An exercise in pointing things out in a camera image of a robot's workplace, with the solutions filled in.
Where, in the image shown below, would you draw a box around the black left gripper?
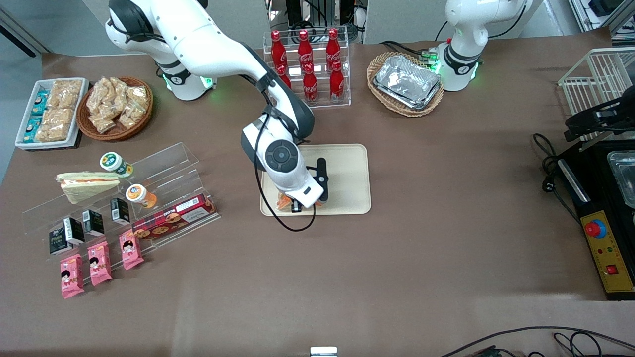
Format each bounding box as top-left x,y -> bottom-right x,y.
565,87 -> 635,142

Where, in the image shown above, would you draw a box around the triangle sandwich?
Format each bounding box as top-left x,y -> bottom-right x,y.
276,192 -> 324,214
56,172 -> 121,205

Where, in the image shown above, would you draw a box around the cream plastic tray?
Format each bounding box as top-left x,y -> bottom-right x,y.
260,144 -> 372,217

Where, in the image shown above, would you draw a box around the white rectangular snack tray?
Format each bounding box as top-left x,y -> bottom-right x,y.
15,78 -> 90,150

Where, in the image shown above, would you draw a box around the steel pan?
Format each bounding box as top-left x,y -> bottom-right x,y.
608,151 -> 635,209

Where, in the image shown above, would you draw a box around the black appliance yellow panel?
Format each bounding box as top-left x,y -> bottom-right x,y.
558,139 -> 635,301

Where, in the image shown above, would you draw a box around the clear acrylic bottle rack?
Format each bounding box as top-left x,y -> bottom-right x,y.
263,31 -> 352,112

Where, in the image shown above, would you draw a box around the red cookie box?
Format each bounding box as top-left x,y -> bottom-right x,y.
131,194 -> 217,240

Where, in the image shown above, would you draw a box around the clear acrylic tiered shelf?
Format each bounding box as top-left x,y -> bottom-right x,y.
22,142 -> 221,286

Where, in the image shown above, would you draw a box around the light oval wicker basket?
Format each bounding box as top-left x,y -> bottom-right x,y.
367,52 -> 445,118

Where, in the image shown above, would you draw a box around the orange lid cup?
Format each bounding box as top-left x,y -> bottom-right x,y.
126,184 -> 158,209

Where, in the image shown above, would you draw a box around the stacked foil containers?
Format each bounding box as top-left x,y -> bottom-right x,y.
373,55 -> 442,111

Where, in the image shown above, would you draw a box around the pink snack pack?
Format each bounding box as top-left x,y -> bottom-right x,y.
61,254 -> 85,299
119,231 -> 145,271
88,241 -> 113,287

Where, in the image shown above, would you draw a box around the small black carton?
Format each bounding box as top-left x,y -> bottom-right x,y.
110,197 -> 130,225
49,227 -> 70,256
82,209 -> 105,237
63,217 -> 85,246

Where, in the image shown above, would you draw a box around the green lid cup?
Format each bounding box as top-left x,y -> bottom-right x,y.
100,152 -> 133,178

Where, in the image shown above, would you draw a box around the round brown wicker basket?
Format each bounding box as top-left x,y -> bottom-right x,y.
77,76 -> 154,142

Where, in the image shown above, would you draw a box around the black background equipment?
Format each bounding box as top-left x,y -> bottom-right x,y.
265,0 -> 369,44

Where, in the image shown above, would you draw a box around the tan cracker pack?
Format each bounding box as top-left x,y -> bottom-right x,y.
46,79 -> 83,111
35,108 -> 75,143

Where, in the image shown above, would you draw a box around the teal snack pack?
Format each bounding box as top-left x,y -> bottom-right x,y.
32,89 -> 49,116
23,117 -> 43,144

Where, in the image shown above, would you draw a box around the dark diagonal bar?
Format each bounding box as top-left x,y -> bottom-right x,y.
0,7 -> 51,55

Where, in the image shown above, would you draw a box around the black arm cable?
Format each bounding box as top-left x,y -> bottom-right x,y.
253,74 -> 319,233

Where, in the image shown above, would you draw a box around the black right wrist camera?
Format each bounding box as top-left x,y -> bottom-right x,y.
317,158 -> 329,200

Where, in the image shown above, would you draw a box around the grey metal handle bar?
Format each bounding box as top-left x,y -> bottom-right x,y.
558,159 -> 591,203

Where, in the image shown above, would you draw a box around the white wire rack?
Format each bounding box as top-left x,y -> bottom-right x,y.
558,47 -> 635,144

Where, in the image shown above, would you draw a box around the black power cable with plug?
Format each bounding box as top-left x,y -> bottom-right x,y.
533,133 -> 582,224

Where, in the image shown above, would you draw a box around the red knob blue ring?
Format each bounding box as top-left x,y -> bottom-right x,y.
584,219 -> 607,239

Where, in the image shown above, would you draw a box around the aluminium frame shelving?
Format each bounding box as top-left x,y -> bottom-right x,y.
568,0 -> 635,38

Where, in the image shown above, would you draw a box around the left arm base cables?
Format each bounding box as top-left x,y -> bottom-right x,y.
380,39 -> 449,67

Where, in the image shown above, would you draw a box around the black floor cables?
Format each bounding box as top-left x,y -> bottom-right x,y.
441,326 -> 635,357

